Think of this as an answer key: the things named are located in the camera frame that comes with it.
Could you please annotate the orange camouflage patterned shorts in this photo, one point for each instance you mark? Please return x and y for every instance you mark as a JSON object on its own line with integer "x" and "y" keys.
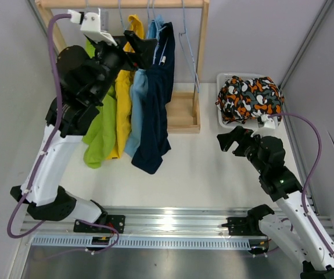
{"x": 241, "y": 100}

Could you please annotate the navy blue shorts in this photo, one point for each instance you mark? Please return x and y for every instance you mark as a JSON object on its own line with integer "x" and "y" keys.
{"x": 154, "y": 135}

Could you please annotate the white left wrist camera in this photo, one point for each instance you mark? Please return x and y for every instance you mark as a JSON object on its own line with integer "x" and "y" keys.
{"x": 90, "y": 26}

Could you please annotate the blue hanger of camouflage shorts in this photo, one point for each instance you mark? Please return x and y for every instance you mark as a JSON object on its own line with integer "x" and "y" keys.
{"x": 188, "y": 54}

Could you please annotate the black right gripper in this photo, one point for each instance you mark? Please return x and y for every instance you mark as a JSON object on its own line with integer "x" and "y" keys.
{"x": 226, "y": 140}

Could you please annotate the slotted cable duct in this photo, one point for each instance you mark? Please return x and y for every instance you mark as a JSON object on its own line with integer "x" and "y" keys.
{"x": 220, "y": 243}

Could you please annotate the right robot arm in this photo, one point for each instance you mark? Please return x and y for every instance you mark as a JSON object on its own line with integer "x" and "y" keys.
{"x": 307, "y": 243}

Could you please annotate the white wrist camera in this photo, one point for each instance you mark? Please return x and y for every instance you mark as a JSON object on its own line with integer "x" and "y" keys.
{"x": 269, "y": 126}
{"x": 90, "y": 26}

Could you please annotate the blue hanger of navy shorts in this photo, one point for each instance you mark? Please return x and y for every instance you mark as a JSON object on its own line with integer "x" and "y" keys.
{"x": 157, "y": 30}

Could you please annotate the light blue shorts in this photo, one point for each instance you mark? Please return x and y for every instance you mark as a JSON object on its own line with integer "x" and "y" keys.
{"x": 138, "y": 94}

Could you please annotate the lime green shorts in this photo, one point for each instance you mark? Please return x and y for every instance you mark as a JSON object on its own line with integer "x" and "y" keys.
{"x": 101, "y": 135}

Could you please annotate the wooden clothes rack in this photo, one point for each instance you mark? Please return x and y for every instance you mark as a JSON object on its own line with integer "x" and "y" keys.
{"x": 183, "y": 111}

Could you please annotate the blue hanger of light shorts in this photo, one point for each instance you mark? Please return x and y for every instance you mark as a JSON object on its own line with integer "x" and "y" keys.
{"x": 150, "y": 20}

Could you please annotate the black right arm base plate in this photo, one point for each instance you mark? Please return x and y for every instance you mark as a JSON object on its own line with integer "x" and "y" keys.
{"x": 241, "y": 226}

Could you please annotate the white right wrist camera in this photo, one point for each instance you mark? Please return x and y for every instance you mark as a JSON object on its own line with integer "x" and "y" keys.
{"x": 269, "y": 126}

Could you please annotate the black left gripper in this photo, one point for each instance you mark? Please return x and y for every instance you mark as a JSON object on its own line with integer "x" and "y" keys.
{"x": 142, "y": 58}

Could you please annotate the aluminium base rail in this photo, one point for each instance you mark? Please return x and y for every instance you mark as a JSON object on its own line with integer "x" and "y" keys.
{"x": 163, "y": 221}

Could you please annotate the white plastic basket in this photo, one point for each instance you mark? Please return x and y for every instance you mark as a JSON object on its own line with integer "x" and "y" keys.
{"x": 221, "y": 78}

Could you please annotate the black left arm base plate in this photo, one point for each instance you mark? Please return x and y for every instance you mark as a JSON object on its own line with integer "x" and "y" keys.
{"x": 115, "y": 221}

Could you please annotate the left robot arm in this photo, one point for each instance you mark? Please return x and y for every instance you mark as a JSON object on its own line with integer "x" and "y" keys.
{"x": 83, "y": 82}

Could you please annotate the yellow shorts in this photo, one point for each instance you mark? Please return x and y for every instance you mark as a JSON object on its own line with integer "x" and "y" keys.
{"x": 123, "y": 83}

